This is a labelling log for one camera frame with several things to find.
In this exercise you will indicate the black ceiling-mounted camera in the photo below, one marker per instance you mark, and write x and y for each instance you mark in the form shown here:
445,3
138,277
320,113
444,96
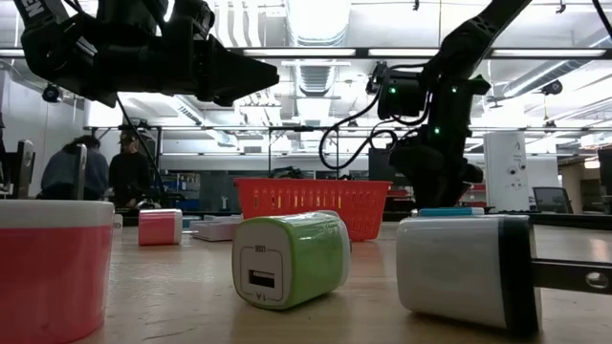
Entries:
375,79
51,92
552,87

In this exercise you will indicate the pink white USB charger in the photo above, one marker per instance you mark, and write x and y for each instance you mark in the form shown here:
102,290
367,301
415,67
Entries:
52,277
158,229

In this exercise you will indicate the white black USB charger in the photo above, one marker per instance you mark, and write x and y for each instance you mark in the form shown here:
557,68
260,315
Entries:
454,267

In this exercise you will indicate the white square pillar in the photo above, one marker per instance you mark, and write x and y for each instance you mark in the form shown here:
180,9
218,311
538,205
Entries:
507,191

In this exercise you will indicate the person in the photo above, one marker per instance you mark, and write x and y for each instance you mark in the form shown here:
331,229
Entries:
129,177
62,172

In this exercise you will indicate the black aluminium table frame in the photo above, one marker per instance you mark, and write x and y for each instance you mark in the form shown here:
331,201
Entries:
574,221

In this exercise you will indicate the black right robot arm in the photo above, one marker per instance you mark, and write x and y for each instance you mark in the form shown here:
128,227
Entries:
468,38

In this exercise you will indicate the red tool cabinet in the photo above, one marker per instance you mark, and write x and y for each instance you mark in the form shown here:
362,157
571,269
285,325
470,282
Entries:
479,196

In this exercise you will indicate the blue storage shelf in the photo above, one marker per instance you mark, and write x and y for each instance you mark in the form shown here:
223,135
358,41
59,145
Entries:
189,204

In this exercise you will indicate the silver round ventilation duct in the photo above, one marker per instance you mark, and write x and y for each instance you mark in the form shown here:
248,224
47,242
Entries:
318,21

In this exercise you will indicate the red plastic basket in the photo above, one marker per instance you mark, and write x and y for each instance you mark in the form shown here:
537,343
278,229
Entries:
296,196

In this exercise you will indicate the white box with dark window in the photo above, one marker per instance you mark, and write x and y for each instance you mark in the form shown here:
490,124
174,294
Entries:
215,231

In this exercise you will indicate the grey monitor stand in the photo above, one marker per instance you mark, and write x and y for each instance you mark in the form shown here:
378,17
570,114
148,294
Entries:
79,172
24,167

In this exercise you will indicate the green white USB charger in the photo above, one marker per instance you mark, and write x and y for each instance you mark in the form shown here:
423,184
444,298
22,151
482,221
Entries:
311,258

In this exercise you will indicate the silver slanted ceiling duct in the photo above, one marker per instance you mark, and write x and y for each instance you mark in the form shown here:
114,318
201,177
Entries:
535,79

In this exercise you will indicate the teal white USB charger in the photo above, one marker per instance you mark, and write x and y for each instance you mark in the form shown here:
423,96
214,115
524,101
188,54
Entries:
191,221
447,211

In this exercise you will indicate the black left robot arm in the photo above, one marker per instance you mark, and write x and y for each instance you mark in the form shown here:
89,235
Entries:
52,52

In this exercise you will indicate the tan wooden cabinet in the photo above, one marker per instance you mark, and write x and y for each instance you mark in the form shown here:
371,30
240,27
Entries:
574,186

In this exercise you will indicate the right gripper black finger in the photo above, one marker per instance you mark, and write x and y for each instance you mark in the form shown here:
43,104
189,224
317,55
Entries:
437,196

